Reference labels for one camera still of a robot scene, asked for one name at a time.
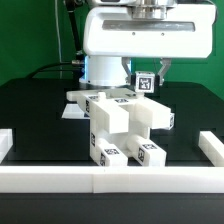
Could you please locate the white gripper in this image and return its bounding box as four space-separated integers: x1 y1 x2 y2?
83 4 216 86

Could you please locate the white chair back part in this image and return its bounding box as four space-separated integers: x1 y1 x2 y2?
66 88 174 134

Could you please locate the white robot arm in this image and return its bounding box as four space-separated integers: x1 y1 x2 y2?
83 0 218 86

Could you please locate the white paper tag sheet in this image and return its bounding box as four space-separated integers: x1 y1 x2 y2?
62 104 89 119

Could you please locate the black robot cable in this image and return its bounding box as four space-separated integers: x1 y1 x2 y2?
25 0 86 79

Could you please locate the white thin cable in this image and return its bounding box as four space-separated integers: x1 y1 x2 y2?
54 0 64 80

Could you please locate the white left fence wall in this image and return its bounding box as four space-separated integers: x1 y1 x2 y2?
0 129 13 163

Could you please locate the white front fence wall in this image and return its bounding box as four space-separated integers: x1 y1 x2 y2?
0 166 224 193

